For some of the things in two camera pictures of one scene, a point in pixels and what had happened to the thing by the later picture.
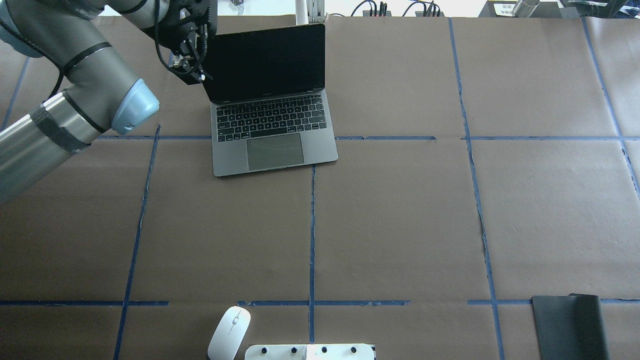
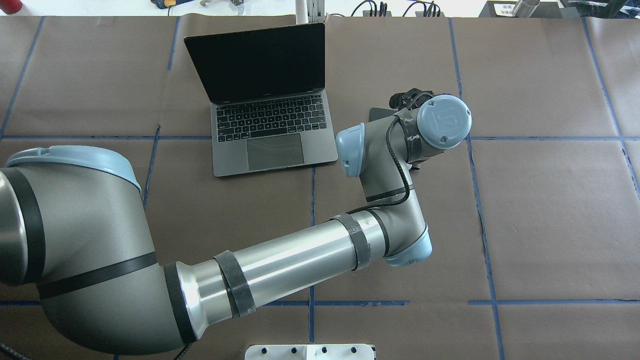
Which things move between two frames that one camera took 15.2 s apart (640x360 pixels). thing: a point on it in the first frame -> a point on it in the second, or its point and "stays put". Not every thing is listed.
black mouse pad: (570, 327) -> (375, 113)
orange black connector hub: (433, 10) stays put
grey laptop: (269, 107) stays put
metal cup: (525, 8) stays put
